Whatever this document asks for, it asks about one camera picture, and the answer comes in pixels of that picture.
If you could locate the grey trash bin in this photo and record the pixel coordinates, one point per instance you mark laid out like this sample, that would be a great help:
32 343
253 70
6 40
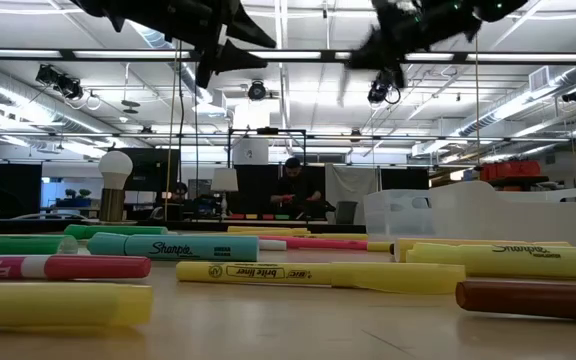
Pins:
346 212

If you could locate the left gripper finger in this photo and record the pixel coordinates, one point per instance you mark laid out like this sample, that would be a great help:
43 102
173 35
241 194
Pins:
248 30
228 57

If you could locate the blue planter with plants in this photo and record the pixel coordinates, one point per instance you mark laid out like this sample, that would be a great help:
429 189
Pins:
73 202

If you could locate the clear plastic divided bin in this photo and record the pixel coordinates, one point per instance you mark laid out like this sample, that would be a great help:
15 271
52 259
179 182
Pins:
393 215

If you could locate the slim pink highlighter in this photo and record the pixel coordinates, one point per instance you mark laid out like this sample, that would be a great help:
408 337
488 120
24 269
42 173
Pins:
328 243

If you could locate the white plastic bin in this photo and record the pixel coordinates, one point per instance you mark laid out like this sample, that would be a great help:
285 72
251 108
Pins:
468 215

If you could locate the black frame stand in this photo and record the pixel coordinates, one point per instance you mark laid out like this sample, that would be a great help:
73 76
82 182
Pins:
268 131

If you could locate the silver ventilation duct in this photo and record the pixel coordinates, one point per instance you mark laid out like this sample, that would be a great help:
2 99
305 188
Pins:
518 106
18 102
190 82

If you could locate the black wall screen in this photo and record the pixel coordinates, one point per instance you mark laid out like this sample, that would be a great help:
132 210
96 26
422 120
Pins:
153 170

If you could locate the person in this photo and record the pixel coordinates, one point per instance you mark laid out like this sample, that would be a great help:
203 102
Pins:
181 189
295 192

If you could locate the red storage bin row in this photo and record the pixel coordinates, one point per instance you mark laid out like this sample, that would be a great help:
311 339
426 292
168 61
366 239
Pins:
510 171

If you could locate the chunky yellow highlighter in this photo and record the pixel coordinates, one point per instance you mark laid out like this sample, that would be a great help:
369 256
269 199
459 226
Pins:
508 262
443 242
268 230

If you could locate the white bulb brass lamp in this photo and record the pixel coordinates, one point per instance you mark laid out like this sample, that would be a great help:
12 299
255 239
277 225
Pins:
115 167

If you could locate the white shade table lamp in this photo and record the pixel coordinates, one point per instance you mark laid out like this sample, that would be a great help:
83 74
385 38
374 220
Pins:
224 180

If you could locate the white paper sign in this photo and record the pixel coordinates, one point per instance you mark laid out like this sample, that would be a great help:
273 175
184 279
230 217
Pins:
250 152

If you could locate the slim yellow highlighter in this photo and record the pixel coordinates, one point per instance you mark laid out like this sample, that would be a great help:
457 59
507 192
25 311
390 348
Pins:
43 305
379 247
268 273
338 236

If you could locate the black partition panel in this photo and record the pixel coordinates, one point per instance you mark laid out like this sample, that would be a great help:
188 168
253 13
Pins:
13 190
255 190
403 177

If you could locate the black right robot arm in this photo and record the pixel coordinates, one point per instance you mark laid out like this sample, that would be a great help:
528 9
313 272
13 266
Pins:
503 9

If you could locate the grey backdrop cloth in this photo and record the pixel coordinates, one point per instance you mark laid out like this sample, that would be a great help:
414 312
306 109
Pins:
350 182

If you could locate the brown marker with white end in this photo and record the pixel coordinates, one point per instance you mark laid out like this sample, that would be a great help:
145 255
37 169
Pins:
533 300

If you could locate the pink and white marker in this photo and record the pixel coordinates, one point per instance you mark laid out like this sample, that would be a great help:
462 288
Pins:
93 267

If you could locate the teal highlighter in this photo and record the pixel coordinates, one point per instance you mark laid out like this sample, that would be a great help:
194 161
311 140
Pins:
178 247

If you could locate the red block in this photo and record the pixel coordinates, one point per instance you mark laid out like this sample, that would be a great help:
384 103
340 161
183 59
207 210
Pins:
236 217
268 217

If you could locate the green block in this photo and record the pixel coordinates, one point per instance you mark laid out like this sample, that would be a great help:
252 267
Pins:
283 217

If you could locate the yellow block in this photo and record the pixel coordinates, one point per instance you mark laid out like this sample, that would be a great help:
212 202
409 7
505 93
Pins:
251 217

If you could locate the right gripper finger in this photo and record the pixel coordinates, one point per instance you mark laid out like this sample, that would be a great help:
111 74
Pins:
383 55

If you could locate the green highlighter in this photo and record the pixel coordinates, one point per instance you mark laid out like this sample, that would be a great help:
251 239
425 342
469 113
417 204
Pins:
13 245
118 231

